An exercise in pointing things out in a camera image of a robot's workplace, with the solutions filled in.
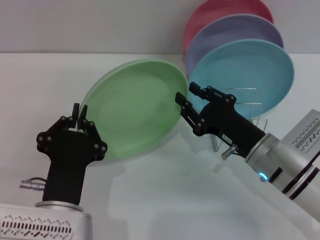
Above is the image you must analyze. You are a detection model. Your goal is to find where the silver vented right wrist housing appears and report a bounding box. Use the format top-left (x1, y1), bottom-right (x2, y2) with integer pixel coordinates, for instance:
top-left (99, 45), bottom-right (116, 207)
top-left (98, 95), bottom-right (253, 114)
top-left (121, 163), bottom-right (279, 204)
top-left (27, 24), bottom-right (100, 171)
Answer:
top-left (279, 109), bottom-right (320, 157)

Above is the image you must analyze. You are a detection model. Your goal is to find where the blue plastic plate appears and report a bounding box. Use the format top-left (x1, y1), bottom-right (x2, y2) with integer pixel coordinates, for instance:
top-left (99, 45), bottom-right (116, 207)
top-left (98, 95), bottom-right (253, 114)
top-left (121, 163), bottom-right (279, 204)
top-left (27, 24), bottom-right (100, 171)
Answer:
top-left (186, 38), bottom-right (295, 118)

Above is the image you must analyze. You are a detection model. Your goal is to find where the metal wire plate rack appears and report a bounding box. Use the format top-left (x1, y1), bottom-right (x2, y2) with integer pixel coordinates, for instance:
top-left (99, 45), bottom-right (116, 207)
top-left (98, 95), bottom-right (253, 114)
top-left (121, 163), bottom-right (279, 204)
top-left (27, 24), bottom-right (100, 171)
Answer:
top-left (211, 86), bottom-right (269, 153)

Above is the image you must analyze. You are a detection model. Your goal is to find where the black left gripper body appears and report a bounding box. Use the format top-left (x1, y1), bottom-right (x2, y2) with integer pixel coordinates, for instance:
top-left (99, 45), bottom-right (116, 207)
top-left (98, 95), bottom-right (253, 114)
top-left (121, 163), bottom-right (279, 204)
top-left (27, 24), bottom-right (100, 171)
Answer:
top-left (37, 128), bottom-right (97, 203)

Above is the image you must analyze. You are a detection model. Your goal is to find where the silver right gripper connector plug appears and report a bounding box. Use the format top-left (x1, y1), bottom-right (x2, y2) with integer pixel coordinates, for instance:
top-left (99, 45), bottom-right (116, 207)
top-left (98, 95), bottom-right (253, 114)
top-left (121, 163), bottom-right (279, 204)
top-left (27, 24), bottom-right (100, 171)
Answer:
top-left (221, 144), bottom-right (238, 160)

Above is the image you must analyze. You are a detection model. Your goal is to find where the pink plastic plate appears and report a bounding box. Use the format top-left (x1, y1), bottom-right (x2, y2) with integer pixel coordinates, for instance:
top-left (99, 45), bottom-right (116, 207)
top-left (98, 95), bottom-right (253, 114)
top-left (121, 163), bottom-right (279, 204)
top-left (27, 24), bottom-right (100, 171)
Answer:
top-left (183, 0), bottom-right (275, 55)

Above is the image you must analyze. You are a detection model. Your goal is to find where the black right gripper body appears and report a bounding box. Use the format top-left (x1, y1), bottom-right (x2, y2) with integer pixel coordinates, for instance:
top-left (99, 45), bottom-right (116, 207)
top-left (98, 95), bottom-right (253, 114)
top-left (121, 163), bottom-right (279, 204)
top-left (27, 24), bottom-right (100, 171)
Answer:
top-left (201, 101), bottom-right (266, 158)

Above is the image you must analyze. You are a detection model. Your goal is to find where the silver vented wrist housing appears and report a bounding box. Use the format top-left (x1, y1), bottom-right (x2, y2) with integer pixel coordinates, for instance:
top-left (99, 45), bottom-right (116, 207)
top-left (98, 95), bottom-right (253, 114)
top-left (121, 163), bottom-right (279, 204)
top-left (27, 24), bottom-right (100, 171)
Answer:
top-left (0, 203), bottom-right (93, 240)
top-left (279, 109), bottom-right (320, 157)

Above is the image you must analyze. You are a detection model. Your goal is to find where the green plastic plate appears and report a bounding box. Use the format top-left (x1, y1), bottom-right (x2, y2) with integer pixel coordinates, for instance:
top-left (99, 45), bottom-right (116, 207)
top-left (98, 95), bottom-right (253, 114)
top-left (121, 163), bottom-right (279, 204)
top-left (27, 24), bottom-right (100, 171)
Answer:
top-left (81, 58), bottom-right (189, 161)

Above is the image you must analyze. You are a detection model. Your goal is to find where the silver vented left wrist housing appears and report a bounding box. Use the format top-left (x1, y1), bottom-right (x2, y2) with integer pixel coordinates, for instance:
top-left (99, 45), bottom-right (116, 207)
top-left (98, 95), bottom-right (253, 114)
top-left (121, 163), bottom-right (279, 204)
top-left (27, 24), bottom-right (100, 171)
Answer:
top-left (0, 203), bottom-right (93, 240)

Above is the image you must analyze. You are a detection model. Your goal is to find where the purple plastic plate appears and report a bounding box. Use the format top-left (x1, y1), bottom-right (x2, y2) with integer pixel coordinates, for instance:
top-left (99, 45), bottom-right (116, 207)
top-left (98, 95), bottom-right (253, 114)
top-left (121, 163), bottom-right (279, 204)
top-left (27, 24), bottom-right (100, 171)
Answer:
top-left (184, 13), bottom-right (285, 73)

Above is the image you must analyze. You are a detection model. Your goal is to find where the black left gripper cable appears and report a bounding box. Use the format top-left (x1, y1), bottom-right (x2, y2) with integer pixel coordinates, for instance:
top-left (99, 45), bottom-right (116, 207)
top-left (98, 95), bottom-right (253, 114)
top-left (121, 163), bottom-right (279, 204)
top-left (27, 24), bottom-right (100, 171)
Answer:
top-left (29, 176), bottom-right (49, 185)

